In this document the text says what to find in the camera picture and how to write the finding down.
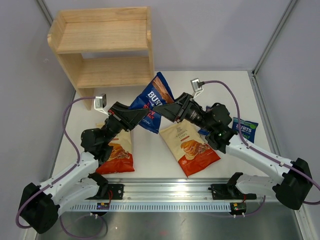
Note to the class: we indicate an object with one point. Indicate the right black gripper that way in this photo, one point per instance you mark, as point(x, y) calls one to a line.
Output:
point(177, 111)

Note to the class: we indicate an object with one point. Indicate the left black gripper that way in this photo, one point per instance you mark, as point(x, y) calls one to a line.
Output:
point(124, 117)

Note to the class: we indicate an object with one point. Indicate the blue Burts chilli bag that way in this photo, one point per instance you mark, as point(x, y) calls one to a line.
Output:
point(156, 93)

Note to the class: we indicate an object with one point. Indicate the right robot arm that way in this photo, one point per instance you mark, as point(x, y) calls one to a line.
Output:
point(287, 180)

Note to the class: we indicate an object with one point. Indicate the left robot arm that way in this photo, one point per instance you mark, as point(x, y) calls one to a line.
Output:
point(42, 204)

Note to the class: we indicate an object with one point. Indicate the left cassava chips bag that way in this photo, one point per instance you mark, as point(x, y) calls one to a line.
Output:
point(121, 158)

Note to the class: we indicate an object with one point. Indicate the cassava chips bag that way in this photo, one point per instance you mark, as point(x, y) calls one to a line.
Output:
point(121, 158)
point(188, 148)

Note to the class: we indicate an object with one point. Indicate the right cassava chips bag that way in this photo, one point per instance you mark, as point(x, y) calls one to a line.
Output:
point(188, 148)

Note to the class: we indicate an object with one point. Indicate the wooden two-tier shelf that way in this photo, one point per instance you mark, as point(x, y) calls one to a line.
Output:
point(104, 47)

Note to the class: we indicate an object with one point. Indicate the Burts sea salt vinegar bag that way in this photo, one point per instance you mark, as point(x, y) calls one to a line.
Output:
point(248, 128)

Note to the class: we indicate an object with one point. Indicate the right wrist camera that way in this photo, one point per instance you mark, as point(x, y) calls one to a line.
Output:
point(197, 87)

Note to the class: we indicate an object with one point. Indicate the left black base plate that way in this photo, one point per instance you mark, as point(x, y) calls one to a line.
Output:
point(112, 191)

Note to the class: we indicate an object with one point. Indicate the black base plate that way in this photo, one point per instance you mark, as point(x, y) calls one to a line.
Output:
point(112, 191)
point(221, 191)

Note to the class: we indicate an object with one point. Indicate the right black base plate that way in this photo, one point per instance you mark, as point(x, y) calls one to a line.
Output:
point(221, 191)

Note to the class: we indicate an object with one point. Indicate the white slotted cable duct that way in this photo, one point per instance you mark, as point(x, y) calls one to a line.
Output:
point(194, 207)

